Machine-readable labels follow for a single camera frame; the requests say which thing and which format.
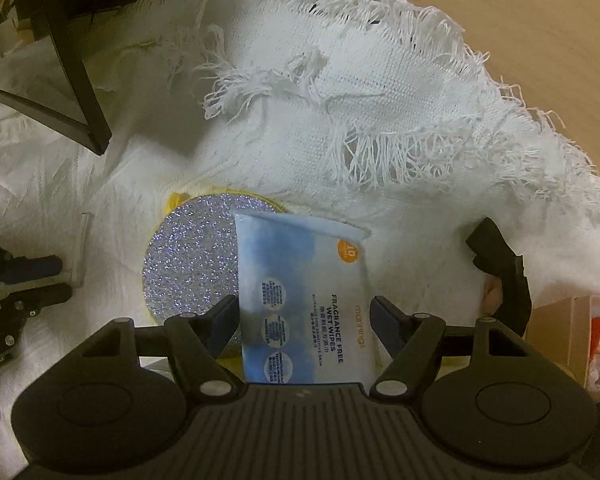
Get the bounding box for white fringed cloth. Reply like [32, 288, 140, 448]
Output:
[0, 0, 600, 461]

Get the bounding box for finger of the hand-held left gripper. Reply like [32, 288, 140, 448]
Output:
[0, 282, 73, 317]
[0, 232, 63, 283]

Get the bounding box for blue wet wipes pack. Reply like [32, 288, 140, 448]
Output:
[234, 212, 381, 386]

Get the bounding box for pink cardboard box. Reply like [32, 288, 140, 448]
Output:
[522, 295, 600, 401]

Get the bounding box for black fabric piece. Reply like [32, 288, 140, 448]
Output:
[465, 217, 533, 336]

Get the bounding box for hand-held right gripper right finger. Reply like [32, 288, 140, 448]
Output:
[371, 296, 523, 401]

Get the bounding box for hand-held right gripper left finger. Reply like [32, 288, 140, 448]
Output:
[82, 296, 240, 400]

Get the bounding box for black monitor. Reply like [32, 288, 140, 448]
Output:
[0, 0, 113, 156]

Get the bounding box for silver glitter round disc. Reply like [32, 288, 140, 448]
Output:
[142, 191, 301, 358]

